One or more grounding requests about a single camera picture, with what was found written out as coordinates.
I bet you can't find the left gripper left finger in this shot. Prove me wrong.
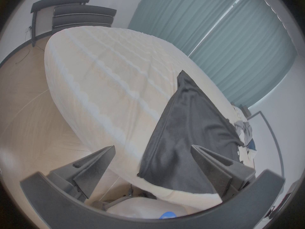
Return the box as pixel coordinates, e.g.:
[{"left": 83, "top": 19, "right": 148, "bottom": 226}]
[{"left": 48, "top": 145, "right": 116, "bottom": 199}]

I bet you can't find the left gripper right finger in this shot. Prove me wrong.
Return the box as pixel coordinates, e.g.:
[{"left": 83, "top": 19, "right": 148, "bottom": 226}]
[{"left": 191, "top": 145, "right": 256, "bottom": 197}]

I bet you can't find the black T-shirt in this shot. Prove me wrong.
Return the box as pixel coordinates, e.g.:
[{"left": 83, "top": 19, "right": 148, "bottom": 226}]
[{"left": 137, "top": 70, "right": 244, "bottom": 195}]

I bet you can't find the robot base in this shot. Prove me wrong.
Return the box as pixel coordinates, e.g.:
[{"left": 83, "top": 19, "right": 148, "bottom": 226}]
[{"left": 92, "top": 196, "right": 191, "bottom": 220}]

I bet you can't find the bed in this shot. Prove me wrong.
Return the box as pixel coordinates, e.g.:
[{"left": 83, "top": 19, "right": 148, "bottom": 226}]
[{"left": 44, "top": 27, "right": 286, "bottom": 207}]

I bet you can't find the cream garment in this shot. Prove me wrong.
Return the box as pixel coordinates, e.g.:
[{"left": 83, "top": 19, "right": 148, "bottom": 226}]
[{"left": 238, "top": 149, "right": 258, "bottom": 163}]

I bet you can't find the grey garment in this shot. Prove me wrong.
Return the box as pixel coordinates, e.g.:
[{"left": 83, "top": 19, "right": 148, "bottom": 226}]
[{"left": 234, "top": 121, "right": 253, "bottom": 144}]

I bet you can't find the grey bedside table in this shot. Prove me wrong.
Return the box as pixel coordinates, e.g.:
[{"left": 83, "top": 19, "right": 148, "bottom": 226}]
[{"left": 239, "top": 105, "right": 251, "bottom": 117}]

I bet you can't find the blue-green curtain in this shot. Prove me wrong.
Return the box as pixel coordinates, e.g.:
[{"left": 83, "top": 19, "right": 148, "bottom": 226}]
[
  {"left": 127, "top": 0, "right": 249, "bottom": 57},
  {"left": 188, "top": 0, "right": 298, "bottom": 107}
]

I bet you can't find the thin dark cable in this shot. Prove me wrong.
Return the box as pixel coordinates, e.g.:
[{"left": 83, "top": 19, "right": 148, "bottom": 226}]
[{"left": 15, "top": 44, "right": 46, "bottom": 64}]

